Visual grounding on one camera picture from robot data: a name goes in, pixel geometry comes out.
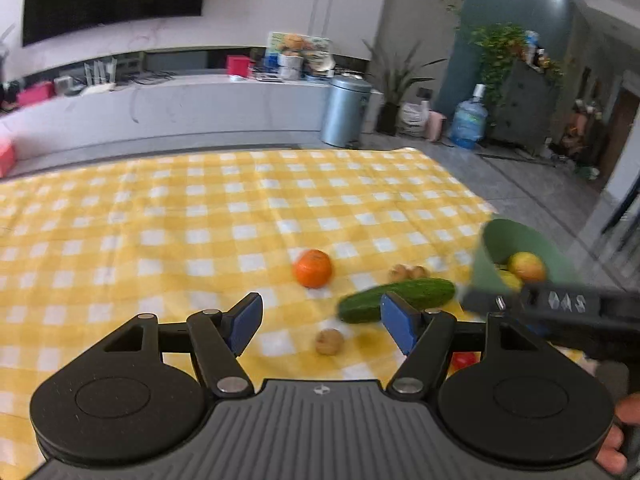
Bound pink plastic container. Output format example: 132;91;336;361
0;135;17;179

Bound green cucumber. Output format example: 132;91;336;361
339;278;457;324

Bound cluttered wooden shelf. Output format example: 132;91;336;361
560;95;609;181

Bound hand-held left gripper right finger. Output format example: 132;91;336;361
379;291;551;398

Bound white wifi router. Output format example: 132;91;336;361
82;59;119;96

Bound small pink appliance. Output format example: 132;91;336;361
426;111;447;141

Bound yellow checked tablecloth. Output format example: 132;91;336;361
0;147;588;480

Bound dark grey soundbar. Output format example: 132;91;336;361
145;50;209;72

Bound white media console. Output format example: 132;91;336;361
0;47;381;176

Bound illustrated picture board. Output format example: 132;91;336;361
266;32;334;81

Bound yellow-green pear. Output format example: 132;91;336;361
495;269;524;292

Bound blue water jug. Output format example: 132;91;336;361
450;84;489;150

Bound teddy bear bouquet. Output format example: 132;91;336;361
276;35;306;81

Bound white plastic bag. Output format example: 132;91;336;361
400;101;431;136

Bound grey dresser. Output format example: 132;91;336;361
492;57;561;156

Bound long-leaf potted plant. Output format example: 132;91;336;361
362;40;448;136

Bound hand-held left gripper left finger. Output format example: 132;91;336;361
97;291;264;398

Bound blue-grey metal trash can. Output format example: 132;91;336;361
321;75;374;149

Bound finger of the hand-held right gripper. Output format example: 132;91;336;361
459;284;526;319

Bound pink box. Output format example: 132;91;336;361
17;82;55;107

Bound orange tangerine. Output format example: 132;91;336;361
506;251;547;284
293;249;333;289

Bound green colander bowl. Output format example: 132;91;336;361
470;218;581;306

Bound person's right hand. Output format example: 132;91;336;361
594;392;640;476

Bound green ivy plant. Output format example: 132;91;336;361
470;22;531;106

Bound bottles on dresser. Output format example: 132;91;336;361
522;30;553;70

